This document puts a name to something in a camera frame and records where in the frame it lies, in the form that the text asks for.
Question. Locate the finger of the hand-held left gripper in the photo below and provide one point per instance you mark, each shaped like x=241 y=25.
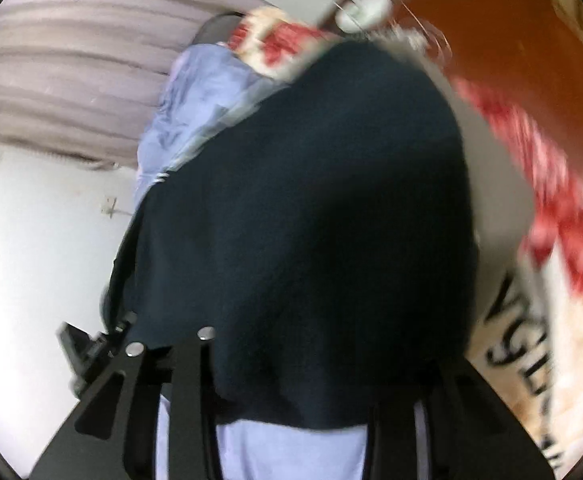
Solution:
x=125 y=332

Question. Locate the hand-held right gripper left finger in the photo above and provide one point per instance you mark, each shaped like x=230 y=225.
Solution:
x=191 y=375

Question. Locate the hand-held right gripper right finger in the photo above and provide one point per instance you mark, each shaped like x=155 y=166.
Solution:
x=396 y=452

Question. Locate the cream and navy varsity jacket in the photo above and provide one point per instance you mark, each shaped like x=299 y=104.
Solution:
x=321 y=220

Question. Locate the pale pink curtain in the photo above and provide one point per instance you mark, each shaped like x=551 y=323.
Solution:
x=71 y=60

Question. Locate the floral printed blanket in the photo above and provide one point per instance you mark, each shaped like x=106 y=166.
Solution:
x=546 y=200

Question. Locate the white standing fan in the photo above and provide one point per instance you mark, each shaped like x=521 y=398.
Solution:
x=366 y=10

